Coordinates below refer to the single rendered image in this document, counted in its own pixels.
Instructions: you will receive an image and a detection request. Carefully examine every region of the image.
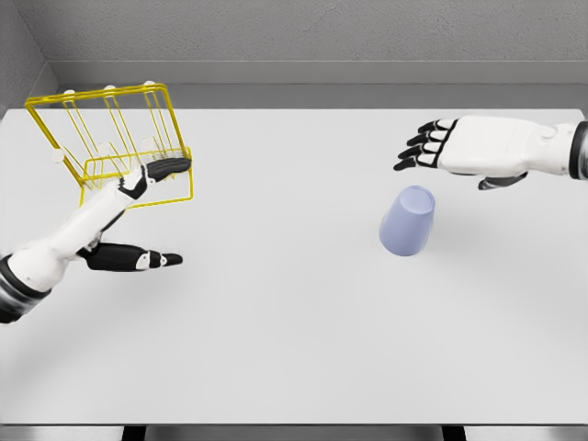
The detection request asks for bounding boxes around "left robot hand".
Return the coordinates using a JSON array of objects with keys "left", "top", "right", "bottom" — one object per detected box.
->
[{"left": 40, "top": 156, "right": 193, "bottom": 273}]

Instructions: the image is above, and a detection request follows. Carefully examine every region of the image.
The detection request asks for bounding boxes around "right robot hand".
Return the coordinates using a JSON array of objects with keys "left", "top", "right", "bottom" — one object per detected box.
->
[{"left": 392, "top": 115, "right": 542, "bottom": 191}]

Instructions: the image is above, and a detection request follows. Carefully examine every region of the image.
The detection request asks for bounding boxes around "lavender plastic cup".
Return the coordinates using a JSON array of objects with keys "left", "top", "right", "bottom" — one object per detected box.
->
[{"left": 379, "top": 185, "right": 435, "bottom": 257}]

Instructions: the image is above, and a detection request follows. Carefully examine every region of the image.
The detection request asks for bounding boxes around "yellow wire cup holder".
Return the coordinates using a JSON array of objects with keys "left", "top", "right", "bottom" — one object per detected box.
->
[{"left": 25, "top": 81, "right": 195, "bottom": 210}]

